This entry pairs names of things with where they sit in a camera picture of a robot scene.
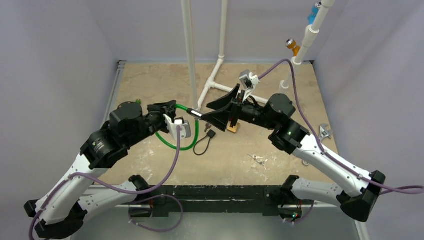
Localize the lock key set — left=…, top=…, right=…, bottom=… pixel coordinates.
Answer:
left=204, top=123, right=212, bottom=133

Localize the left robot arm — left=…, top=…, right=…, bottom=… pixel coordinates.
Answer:
left=24, top=100, right=177, bottom=240

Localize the green cable lock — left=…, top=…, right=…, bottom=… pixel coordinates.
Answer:
left=155, top=118, right=200, bottom=151

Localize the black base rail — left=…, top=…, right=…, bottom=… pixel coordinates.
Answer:
left=129, top=175, right=314, bottom=220

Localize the brass padlock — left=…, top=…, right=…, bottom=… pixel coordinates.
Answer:
left=227, top=122, right=240, bottom=134

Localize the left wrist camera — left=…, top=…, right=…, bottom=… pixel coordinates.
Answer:
left=163, top=114, right=192, bottom=140

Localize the white pvc pipe frame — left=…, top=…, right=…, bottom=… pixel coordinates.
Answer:
left=180, top=0, right=336, bottom=112

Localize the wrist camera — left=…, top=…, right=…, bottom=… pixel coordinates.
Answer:
left=239, top=69, right=260, bottom=98
left=163, top=114, right=192, bottom=140

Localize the blue valve fitting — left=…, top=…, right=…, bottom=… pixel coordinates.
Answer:
left=307, top=2, right=322, bottom=25

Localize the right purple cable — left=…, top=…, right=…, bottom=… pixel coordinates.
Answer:
left=258, top=58, right=424, bottom=196

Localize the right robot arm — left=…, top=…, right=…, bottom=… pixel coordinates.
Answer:
left=201, top=84, right=386, bottom=223

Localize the aluminium frame rail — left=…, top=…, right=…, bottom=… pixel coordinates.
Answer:
left=100, top=59, right=128, bottom=126

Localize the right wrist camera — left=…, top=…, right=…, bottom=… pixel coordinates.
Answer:
left=239, top=69, right=260, bottom=98

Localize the black cable loop lock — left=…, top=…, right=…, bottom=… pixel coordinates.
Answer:
left=193, top=129, right=217, bottom=157

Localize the adjustable wrench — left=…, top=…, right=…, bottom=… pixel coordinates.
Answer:
left=297, top=123, right=333, bottom=169

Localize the orange valve fitting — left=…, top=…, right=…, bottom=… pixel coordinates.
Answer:
left=285, top=38, right=301, bottom=57

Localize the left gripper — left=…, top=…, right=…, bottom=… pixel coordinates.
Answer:
left=124, top=101, right=177, bottom=148

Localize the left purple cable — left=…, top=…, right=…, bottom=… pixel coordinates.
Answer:
left=28, top=125, right=183, bottom=240

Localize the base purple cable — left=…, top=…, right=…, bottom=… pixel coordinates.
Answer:
left=128, top=193, right=184, bottom=233

